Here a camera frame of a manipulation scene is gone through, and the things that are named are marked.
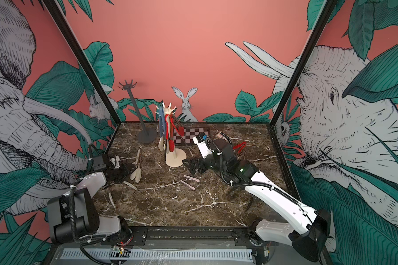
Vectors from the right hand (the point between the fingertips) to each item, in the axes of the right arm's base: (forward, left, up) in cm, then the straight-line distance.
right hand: (189, 154), depth 68 cm
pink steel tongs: (+4, +3, -30) cm, 30 cm away
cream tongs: (-8, +43, -28) cm, 52 cm away
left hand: (+7, +34, -23) cm, 42 cm away
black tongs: (-11, -29, -30) cm, 43 cm away
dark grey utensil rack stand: (+35, +35, -28) cm, 56 cm away
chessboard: (+35, +5, -27) cm, 44 cm away
